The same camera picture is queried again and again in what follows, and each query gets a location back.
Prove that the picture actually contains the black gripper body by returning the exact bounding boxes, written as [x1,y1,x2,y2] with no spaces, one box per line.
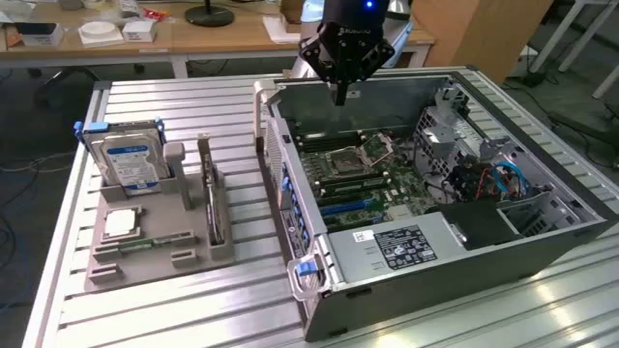
[316,0,390,83]

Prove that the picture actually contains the low profile graphics card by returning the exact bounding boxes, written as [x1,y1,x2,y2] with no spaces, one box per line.
[196,133,228,244]

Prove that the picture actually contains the white paper stack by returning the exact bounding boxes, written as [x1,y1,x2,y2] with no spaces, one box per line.
[262,14,302,44]

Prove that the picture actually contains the wooden desk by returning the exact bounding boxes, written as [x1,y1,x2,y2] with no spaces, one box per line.
[0,0,436,79]

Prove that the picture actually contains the wooden cabinet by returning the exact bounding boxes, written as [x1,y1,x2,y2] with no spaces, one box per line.
[414,0,555,79]

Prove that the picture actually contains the black lamp base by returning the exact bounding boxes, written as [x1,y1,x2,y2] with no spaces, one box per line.
[184,0,236,27]

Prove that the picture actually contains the metal socket cover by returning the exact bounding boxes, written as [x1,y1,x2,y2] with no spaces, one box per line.
[355,132,394,165]

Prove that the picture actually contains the perforated metal disk bay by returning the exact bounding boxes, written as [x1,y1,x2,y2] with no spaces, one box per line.
[414,85,528,189]

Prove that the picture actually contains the CPU socket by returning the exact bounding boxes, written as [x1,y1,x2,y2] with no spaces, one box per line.
[326,147,363,175]

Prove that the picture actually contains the white box with label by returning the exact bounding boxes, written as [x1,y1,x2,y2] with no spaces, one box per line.
[122,20,159,43]

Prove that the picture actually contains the dark RAM stick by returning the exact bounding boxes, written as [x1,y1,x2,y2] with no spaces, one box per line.
[316,173,391,194]

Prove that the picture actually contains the green motherboard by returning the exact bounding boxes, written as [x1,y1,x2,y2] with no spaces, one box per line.
[288,125,448,233]

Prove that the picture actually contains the blue expansion slot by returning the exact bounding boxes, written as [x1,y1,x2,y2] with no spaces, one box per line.
[319,200,371,217]

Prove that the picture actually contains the white round holder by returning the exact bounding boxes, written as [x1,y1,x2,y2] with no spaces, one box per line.
[79,20,126,48]

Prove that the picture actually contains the hard disk in blue carrier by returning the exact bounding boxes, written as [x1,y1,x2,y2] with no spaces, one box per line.
[72,117,168,199]

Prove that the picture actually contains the black plastic shroud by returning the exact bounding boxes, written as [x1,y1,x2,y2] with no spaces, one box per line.
[442,200,524,252]

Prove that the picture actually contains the grey metal disk bay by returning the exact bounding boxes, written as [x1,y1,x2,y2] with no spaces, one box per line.
[496,190,584,239]

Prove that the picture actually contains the white box with dark top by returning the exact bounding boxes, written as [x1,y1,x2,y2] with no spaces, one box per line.
[13,22,65,47]

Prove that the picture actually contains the grey printed parts rack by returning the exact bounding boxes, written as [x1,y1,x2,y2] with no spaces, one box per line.
[84,143,238,293]

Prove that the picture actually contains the grey power supply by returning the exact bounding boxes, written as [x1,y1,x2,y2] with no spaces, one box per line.
[328,212,470,283]

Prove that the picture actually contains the green RAM stick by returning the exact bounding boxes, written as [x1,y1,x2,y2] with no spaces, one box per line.
[118,235,195,252]

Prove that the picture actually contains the silver CPU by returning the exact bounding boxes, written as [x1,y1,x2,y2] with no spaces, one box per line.
[103,209,140,236]

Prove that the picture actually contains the dark grey PC case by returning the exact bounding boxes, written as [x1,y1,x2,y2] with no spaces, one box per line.
[254,68,619,344]

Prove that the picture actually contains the red wire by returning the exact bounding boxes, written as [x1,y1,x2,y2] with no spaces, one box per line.
[478,168,499,199]

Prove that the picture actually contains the blue wire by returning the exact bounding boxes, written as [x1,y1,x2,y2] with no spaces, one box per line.
[491,162,531,199]

